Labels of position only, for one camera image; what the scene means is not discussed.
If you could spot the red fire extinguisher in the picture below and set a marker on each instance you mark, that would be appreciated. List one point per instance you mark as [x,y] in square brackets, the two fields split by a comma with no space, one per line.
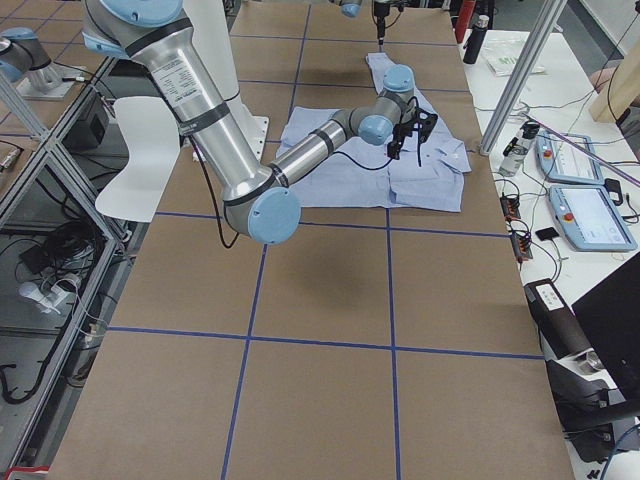
[465,13]

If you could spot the white camera pillar base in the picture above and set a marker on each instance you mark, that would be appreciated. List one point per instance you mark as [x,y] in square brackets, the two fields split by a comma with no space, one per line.
[212,43]

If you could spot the light blue striped shirt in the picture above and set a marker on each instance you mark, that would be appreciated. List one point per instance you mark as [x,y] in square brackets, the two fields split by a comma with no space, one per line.
[428,175]

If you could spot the upper teach pendant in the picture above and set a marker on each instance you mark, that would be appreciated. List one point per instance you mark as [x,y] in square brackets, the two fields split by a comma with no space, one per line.
[564,163]

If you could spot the white paper bag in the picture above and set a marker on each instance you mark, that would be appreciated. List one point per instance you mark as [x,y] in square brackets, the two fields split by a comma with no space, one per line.
[502,55]

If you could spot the orange circuit board lower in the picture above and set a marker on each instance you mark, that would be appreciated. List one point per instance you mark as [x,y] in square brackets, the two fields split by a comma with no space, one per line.
[521,245]

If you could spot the aluminium frame post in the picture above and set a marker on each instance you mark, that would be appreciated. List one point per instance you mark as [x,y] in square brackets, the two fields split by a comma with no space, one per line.
[535,42]

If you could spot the teach pendant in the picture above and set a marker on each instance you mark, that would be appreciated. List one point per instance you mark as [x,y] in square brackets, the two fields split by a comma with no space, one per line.
[589,220]
[564,163]

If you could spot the black monitor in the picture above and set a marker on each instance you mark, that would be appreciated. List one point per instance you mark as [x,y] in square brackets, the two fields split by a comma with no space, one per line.
[608,314]

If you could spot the white power strip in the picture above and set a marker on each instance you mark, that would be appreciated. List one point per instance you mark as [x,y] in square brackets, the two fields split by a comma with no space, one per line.
[45,302]

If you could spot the white plastic chair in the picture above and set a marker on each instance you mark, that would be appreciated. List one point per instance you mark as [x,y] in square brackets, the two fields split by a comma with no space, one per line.
[151,136]

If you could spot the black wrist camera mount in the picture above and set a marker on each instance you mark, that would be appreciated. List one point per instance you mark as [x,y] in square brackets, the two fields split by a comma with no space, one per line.
[423,125]

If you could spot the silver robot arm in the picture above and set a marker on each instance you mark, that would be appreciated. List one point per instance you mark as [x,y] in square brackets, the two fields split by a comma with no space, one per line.
[185,47]
[352,8]

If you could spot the orange circuit board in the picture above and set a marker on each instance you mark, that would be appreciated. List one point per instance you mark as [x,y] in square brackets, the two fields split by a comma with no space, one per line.
[510,207]
[521,245]

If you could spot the clear plastic bottle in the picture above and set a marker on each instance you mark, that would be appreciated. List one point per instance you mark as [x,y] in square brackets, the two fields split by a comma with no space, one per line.
[518,148]

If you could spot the lower teach pendant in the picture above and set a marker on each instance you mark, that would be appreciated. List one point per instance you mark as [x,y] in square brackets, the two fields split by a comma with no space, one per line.
[589,220]

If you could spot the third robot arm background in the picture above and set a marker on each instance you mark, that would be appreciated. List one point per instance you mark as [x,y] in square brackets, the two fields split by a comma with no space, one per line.
[25,61]

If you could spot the black drinking bottle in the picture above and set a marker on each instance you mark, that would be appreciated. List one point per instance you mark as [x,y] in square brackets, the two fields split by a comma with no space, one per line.
[475,40]

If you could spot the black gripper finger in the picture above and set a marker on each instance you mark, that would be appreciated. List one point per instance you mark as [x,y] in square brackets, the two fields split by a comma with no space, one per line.
[381,28]
[393,150]

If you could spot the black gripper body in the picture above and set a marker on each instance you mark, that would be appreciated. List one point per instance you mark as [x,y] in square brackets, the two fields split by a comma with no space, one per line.
[380,16]
[399,132]

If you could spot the orange circuit board upper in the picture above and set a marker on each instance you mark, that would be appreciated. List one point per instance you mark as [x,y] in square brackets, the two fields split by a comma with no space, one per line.
[510,207]

